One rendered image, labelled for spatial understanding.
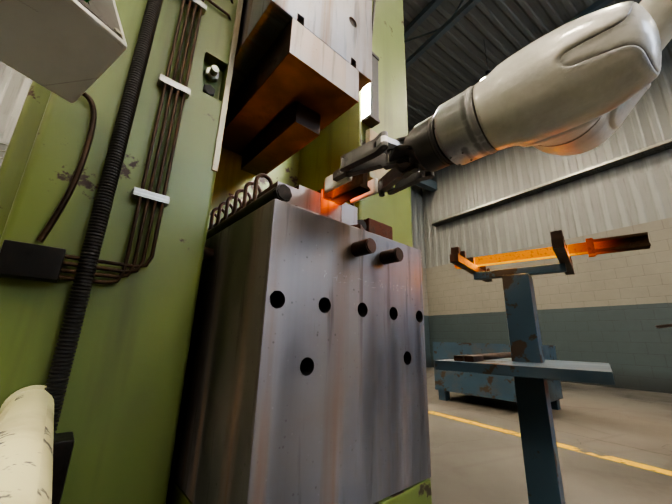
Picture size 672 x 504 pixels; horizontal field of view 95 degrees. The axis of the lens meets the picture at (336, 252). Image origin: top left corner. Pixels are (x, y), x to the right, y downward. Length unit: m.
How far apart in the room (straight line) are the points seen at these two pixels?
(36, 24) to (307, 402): 0.47
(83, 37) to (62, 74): 0.04
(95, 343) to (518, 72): 0.64
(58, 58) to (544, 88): 0.45
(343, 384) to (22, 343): 0.43
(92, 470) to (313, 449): 0.30
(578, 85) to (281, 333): 0.43
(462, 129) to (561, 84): 0.10
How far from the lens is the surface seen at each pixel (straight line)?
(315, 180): 1.14
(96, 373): 0.59
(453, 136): 0.45
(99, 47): 0.38
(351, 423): 0.55
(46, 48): 0.38
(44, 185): 0.62
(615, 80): 0.42
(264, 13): 0.83
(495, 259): 0.93
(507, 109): 0.42
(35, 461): 0.28
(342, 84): 0.82
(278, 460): 0.48
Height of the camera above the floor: 0.71
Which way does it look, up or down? 16 degrees up
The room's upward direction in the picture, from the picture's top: 2 degrees clockwise
